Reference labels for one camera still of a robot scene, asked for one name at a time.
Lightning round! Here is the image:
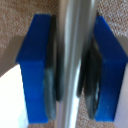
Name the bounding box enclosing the silver drawer handle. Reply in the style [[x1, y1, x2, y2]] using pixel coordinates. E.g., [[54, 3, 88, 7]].
[[54, 0, 100, 128]]

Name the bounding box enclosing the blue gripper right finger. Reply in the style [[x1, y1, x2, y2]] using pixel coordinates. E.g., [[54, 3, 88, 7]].
[[79, 14, 128, 123]]

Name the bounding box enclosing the brown drawer cabinet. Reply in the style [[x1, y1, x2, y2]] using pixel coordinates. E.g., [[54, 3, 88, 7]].
[[0, 0, 128, 128]]

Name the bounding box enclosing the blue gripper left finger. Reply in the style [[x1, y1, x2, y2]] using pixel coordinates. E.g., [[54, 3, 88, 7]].
[[15, 13, 64, 124]]

